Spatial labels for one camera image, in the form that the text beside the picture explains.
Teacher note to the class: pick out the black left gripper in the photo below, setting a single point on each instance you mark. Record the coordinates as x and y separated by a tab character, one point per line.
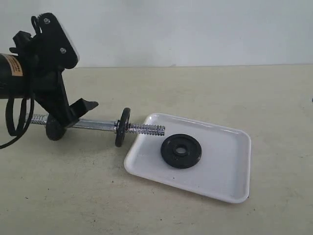
29	76

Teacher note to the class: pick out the black weight plate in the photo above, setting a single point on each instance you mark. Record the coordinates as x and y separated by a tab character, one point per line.
181	151
122	127
54	131

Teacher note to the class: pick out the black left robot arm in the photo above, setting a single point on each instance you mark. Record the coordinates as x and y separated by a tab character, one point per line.
16	108

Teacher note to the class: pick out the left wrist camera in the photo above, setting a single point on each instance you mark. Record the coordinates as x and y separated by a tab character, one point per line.
53	45

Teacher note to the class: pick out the white rectangular tray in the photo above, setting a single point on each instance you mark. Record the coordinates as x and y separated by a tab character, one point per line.
223	171

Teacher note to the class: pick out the chrome threaded dumbbell bar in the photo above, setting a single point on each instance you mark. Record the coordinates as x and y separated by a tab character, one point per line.
111	126

